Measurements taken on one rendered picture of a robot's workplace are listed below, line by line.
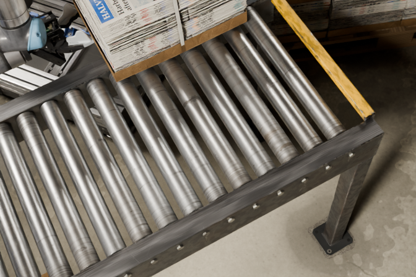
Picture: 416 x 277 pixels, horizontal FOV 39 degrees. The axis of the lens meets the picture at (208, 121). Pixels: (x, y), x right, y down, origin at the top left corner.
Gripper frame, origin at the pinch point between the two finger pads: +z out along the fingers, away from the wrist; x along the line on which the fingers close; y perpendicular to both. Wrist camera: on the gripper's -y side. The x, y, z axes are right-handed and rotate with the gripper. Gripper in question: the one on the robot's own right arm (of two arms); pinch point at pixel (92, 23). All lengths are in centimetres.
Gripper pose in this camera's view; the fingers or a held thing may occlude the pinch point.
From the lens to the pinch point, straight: 167.4
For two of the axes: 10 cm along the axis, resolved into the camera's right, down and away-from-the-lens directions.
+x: -4.6, -7.6, 4.6
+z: 8.8, -4.4, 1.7
